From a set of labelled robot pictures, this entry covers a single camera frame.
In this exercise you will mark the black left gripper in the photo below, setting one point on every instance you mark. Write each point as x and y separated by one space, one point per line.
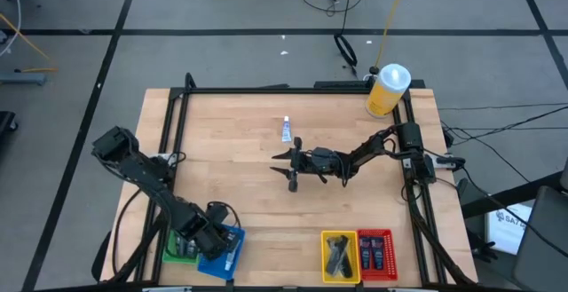
210 241

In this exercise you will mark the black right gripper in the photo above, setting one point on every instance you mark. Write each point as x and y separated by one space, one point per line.
310 165

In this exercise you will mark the white tube with blue cap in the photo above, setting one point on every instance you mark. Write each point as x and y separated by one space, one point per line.
286 130

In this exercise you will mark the black roll-on deodorant bottle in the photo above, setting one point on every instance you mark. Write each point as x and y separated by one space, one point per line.
192 248

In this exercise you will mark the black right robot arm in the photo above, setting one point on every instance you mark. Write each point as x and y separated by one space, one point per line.
368 147

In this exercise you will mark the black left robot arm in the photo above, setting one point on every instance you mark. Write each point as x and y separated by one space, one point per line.
146 176

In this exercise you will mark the white tube with red print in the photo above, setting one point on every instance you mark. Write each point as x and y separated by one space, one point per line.
230 263

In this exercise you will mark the blue plastic basket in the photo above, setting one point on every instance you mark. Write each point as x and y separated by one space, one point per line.
217 270

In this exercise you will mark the green plastic basket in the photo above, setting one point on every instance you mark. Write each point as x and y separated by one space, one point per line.
171 255

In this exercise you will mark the black bar behind table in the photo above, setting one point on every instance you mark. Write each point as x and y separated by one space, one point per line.
341 84

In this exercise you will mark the yellow plastic basket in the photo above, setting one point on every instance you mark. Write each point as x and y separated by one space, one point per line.
326 276

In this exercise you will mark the long black tube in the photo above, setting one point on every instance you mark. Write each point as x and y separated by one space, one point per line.
345 267

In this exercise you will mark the small black tube red label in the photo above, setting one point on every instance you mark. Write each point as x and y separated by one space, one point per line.
377 254
365 253

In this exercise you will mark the yellow wipes canister white lid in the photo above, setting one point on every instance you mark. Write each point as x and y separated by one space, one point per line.
386 92

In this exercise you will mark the red plastic basket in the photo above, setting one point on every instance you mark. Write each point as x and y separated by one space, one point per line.
390 256

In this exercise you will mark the black metal beam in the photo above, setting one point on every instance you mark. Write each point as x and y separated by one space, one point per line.
510 194

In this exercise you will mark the white printed sign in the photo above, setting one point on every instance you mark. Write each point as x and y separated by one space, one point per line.
506 230

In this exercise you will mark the black wheeled object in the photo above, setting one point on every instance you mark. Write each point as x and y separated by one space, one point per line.
6 123

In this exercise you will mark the flat grey stand base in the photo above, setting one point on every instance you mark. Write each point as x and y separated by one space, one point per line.
22 79

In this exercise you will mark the black chair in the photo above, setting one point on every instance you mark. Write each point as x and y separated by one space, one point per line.
543 243

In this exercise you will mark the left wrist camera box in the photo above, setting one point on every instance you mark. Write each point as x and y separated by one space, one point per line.
218 214

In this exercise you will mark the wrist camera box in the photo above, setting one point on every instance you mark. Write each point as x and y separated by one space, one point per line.
322 154
218 214

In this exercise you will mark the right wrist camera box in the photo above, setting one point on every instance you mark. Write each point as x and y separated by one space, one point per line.
322 154

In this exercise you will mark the black aluminium table frame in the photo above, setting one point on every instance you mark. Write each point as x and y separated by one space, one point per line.
284 91

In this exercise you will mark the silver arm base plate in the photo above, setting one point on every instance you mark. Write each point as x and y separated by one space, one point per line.
171 156
450 161

